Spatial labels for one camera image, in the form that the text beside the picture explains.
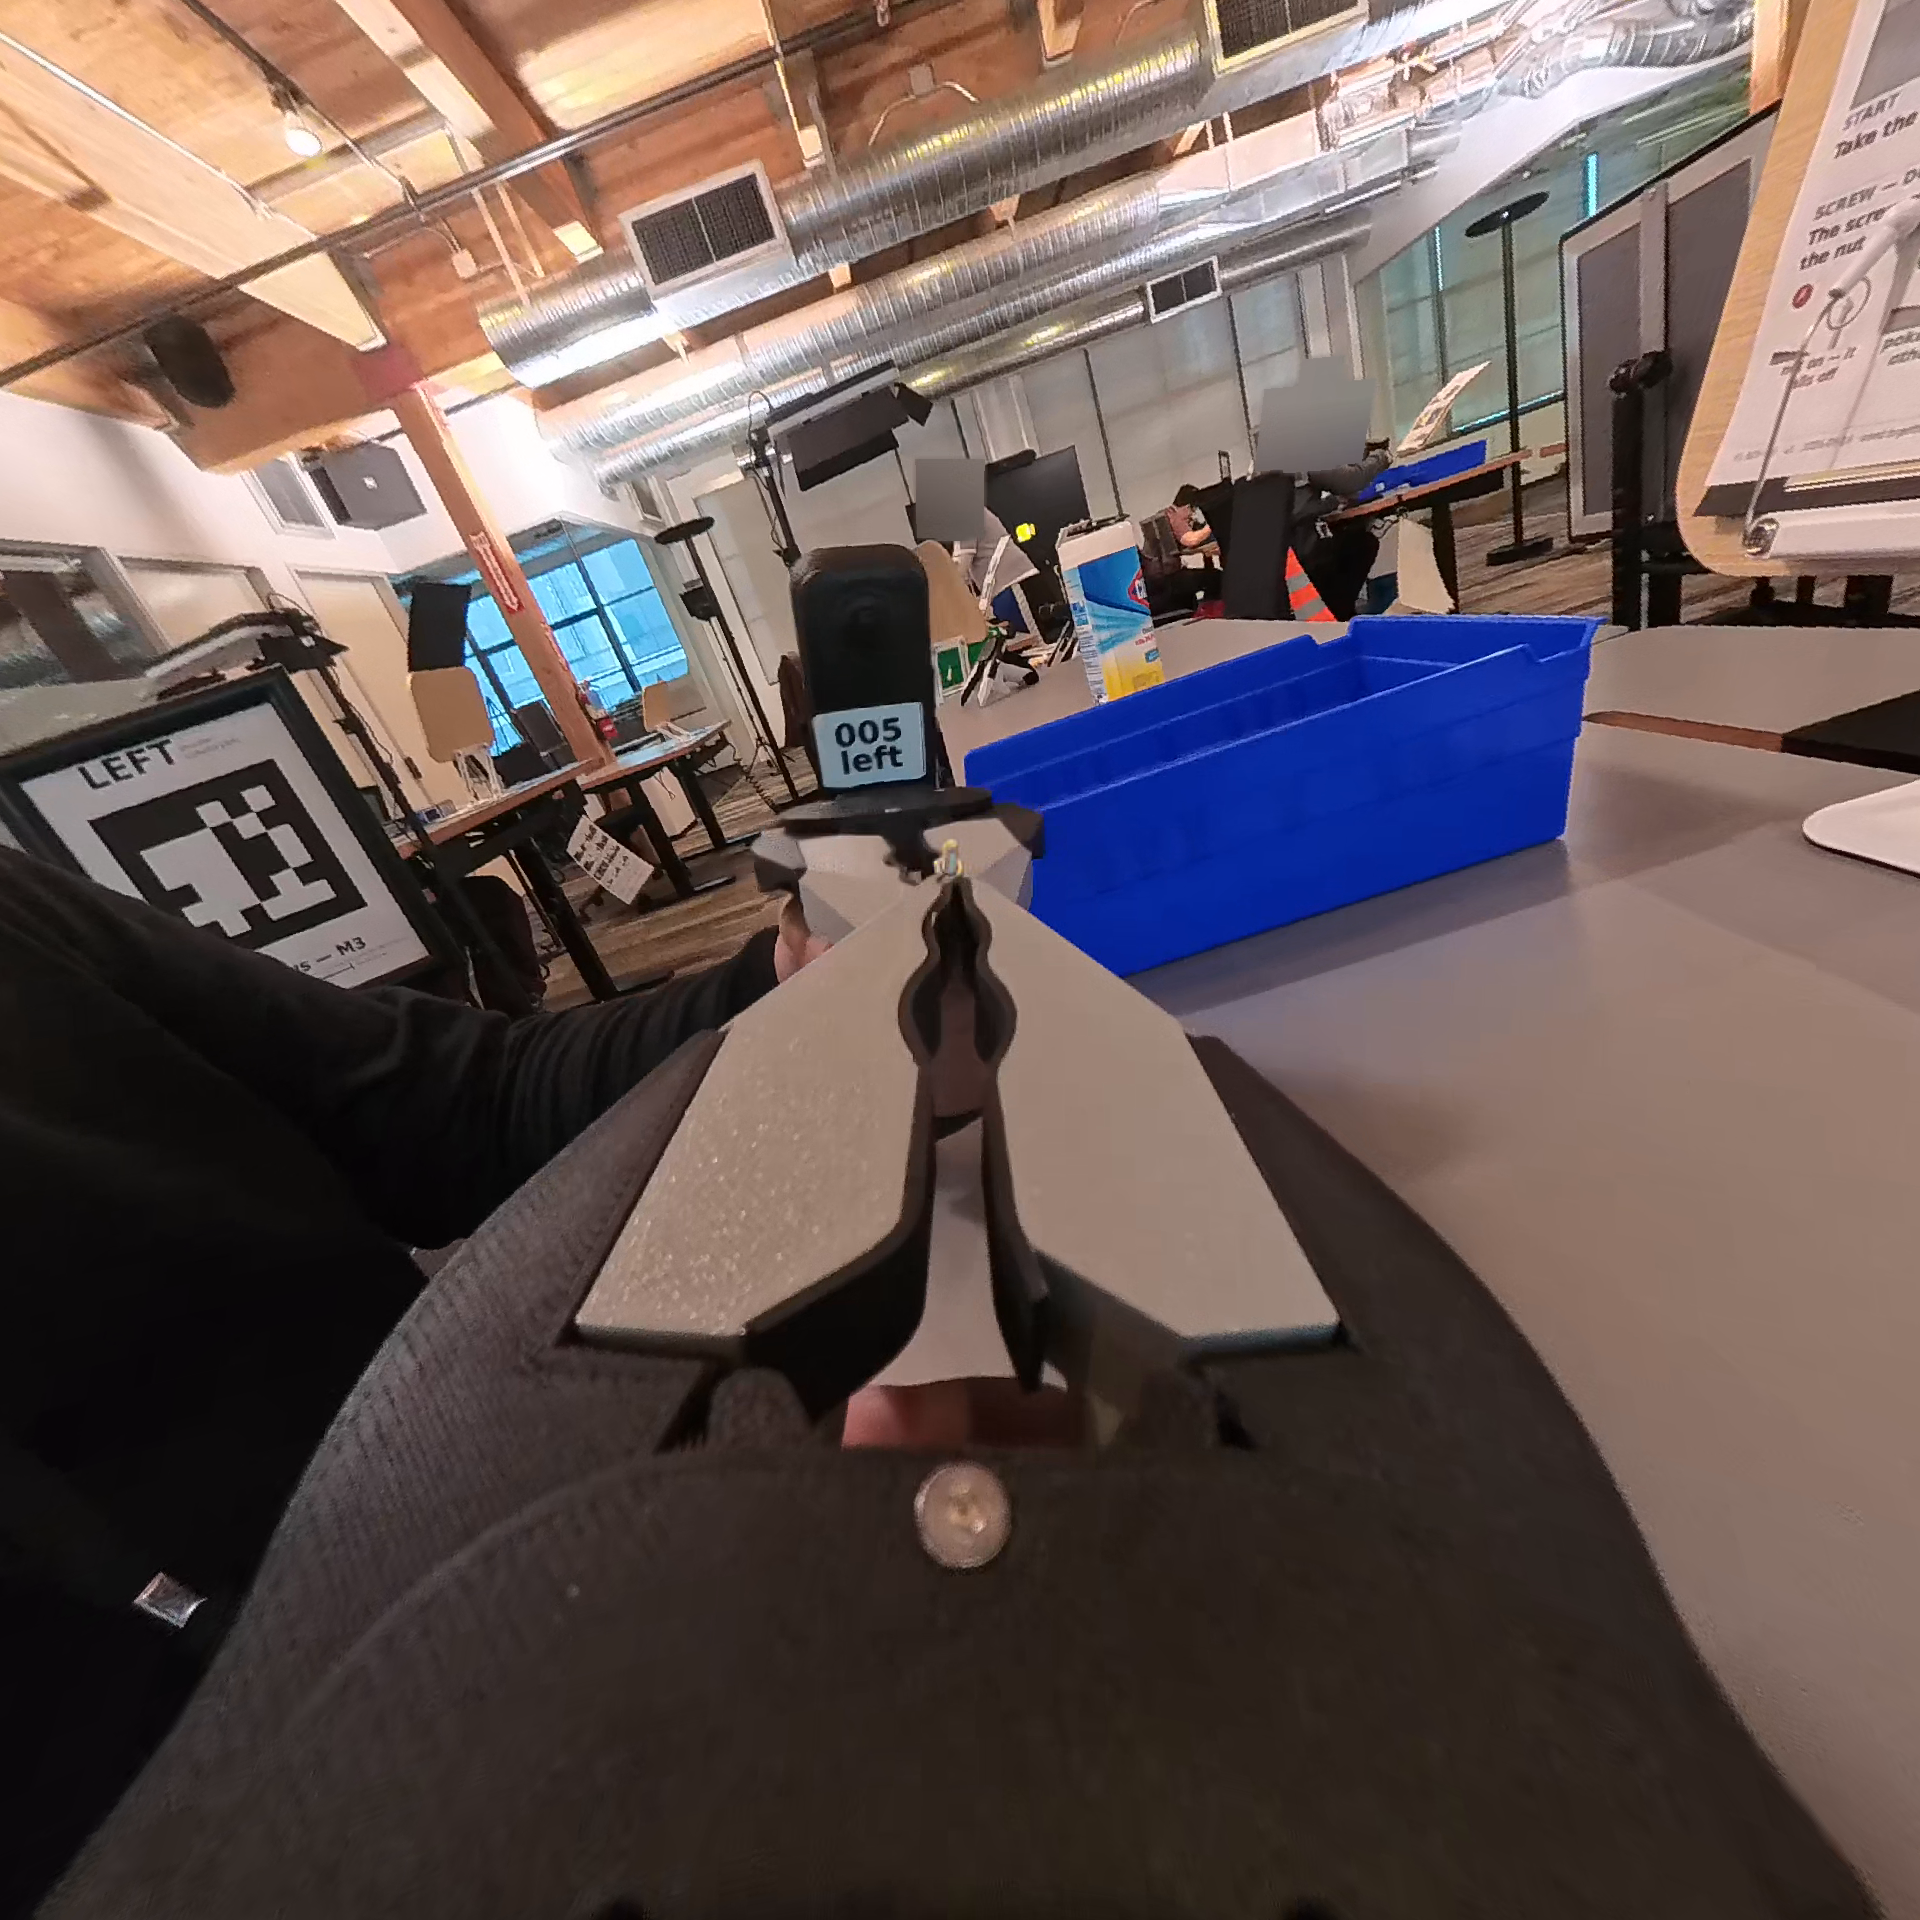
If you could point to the beige chair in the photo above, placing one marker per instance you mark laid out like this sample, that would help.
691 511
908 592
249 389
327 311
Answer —
451 710

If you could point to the black framed grey panel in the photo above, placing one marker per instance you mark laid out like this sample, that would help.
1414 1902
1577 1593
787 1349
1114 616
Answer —
1708 270

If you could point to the person's black-clothed body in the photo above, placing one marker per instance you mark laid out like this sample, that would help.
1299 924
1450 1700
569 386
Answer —
151 1425

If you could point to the blue plastic bin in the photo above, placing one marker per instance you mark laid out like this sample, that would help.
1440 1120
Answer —
1276 839
1425 462

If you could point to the black studio softbox light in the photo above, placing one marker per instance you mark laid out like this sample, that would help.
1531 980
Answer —
848 433

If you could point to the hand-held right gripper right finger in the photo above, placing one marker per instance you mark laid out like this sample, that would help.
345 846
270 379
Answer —
1156 1185

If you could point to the black framed marker sign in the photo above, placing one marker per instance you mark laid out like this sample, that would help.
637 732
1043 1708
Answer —
345 839

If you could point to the text instruction sheet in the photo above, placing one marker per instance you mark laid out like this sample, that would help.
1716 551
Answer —
1874 180

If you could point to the person's left hand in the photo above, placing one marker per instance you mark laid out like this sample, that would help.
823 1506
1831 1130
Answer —
799 958

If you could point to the black monitor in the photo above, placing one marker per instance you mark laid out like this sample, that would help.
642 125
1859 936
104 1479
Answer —
1039 486

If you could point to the wooden document stand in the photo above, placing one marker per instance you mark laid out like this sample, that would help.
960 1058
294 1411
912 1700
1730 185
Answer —
1874 833

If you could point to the silver air duct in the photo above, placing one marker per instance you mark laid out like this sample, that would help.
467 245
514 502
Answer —
976 151
1052 339

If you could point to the black round standing table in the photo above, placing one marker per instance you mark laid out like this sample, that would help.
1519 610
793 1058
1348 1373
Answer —
1504 212

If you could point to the wipes canister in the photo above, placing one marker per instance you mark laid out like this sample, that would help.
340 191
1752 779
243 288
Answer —
1109 627

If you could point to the black flat object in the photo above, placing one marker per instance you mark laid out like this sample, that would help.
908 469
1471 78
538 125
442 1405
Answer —
1859 737

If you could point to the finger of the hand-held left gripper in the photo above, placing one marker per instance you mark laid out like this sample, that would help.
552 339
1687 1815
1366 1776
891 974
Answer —
995 859
848 890

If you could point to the person's right hand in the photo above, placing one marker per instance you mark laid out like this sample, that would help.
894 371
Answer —
960 1418

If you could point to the wooden top desk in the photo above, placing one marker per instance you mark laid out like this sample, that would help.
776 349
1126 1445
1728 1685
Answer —
642 753

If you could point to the person's left forearm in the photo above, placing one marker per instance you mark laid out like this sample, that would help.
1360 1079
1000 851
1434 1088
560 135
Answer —
526 1079

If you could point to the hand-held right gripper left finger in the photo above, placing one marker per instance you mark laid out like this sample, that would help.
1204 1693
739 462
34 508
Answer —
765 1185

